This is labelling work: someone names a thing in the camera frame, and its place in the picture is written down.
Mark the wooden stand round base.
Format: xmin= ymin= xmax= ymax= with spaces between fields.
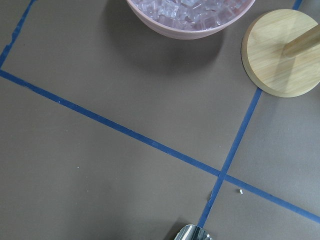
xmin=241 ymin=9 xmax=320 ymax=98

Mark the metal ice scoop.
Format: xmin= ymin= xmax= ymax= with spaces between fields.
xmin=174 ymin=224 xmax=213 ymax=240

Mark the pink bowl with ice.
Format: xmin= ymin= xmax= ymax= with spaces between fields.
xmin=127 ymin=0 xmax=254 ymax=40

